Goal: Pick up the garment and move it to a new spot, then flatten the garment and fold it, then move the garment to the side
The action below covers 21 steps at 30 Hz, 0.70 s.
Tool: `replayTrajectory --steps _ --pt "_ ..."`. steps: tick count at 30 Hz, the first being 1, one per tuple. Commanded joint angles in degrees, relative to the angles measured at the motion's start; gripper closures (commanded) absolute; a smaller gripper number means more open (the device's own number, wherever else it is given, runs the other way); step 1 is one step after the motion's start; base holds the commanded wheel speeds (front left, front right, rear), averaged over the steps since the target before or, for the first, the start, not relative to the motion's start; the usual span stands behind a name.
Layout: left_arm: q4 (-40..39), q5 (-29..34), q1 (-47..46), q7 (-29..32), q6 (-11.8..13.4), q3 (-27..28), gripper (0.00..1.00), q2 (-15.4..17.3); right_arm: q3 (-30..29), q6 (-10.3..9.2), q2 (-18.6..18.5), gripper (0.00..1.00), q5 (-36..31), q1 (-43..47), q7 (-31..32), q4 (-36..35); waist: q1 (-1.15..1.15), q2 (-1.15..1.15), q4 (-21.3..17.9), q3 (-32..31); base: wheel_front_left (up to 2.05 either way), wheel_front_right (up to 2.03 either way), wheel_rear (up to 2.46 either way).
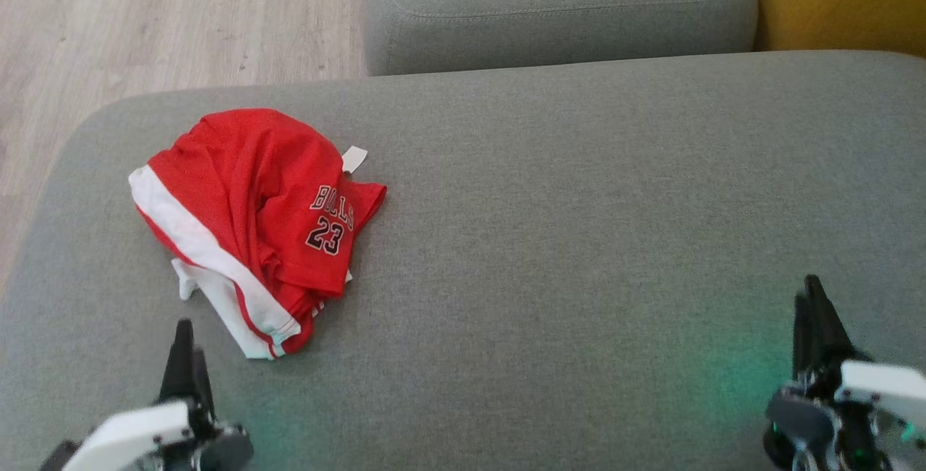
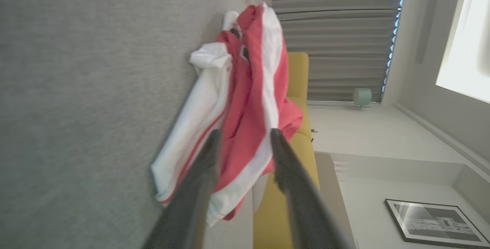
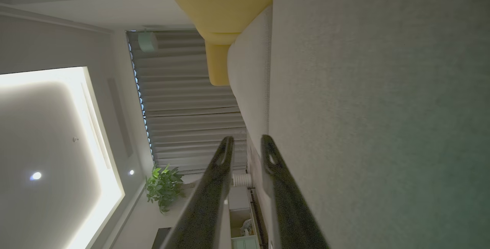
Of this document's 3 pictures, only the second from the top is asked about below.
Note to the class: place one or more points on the grey pleated curtain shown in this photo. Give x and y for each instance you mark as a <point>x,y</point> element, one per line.
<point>337,31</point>

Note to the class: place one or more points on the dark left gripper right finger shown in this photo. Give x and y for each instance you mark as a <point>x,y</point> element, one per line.
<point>302,203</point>

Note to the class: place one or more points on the grey fabric sofa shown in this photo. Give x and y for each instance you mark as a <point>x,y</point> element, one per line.
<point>76,88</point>

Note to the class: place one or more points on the yellow armchair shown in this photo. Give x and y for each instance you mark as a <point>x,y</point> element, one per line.
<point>298,69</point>

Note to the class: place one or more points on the black framed picture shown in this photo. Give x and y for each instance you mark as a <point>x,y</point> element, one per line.
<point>436,222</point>

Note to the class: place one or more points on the red white number 23 jersey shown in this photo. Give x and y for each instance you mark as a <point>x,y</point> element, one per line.
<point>199,107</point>

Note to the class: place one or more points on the red shorts with white stripe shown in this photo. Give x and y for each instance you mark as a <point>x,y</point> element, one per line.
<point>252,100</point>

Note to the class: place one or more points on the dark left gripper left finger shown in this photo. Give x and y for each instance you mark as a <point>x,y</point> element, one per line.
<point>191,195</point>

